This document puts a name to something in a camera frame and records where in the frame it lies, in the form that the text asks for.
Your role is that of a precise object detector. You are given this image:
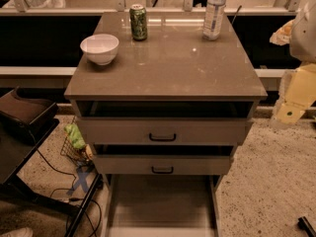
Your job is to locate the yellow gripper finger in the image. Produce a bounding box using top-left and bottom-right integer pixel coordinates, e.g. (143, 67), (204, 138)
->
(273, 63), (316, 124)

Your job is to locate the green soda can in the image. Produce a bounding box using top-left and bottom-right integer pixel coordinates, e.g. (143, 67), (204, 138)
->
(129, 4), (147, 40)

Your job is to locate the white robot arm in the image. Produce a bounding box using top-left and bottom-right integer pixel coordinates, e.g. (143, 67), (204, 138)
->
(270, 0), (316, 126)

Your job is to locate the grey drawer cabinet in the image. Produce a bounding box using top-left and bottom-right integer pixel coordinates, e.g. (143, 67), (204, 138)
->
(63, 11), (269, 237)

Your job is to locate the bottom open grey drawer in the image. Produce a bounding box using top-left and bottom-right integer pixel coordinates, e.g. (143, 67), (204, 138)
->
(101, 175), (222, 237)

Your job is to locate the middle grey drawer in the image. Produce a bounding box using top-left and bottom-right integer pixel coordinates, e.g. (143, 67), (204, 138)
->
(93, 145), (235, 175)

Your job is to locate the top grey drawer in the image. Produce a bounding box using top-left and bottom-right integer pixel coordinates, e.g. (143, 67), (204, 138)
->
(77, 118), (253, 145)

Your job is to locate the clear plastic water bottle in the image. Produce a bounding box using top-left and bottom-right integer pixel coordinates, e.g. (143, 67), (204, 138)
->
(202, 0), (226, 40)

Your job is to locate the black object on floor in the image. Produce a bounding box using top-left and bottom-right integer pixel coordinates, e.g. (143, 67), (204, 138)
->
(297, 216), (316, 237)

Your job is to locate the white ceramic bowl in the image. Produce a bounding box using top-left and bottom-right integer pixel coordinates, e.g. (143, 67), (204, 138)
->
(80, 34), (119, 65)

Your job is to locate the green plush toy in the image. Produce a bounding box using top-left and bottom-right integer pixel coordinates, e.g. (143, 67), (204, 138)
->
(64, 123), (86, 150)

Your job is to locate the dark brown side table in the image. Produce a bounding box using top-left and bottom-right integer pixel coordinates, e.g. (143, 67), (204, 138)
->
(0, 87), (101, 237)

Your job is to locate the white shoe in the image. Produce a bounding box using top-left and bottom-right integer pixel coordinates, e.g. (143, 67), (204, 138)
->
(0, 227), (34, 237)

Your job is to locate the wire basket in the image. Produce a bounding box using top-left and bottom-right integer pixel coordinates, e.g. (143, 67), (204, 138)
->
(61, 118), (92, 167)

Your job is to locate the black floor cable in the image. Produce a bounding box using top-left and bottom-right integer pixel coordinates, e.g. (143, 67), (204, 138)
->
(28, 130), (104, 237)

